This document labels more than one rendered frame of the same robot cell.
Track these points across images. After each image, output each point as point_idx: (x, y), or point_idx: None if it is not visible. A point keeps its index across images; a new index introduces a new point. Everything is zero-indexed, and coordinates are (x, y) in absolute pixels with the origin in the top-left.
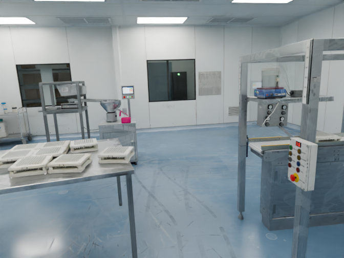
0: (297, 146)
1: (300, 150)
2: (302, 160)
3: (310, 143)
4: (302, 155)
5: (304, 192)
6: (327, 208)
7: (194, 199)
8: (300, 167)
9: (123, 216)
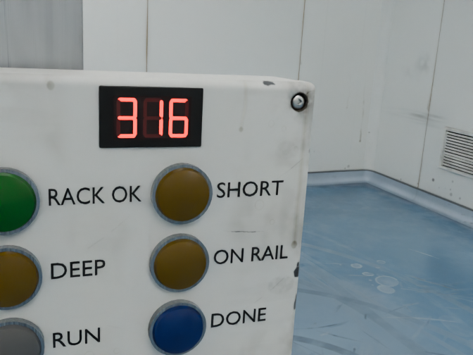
0: (143, 143)
1: (203, 175)
2: (229, 269)
3: (229, 76)
4: (234, 221)
5: None
6: None
7: None
8: (201, 351)
9: None
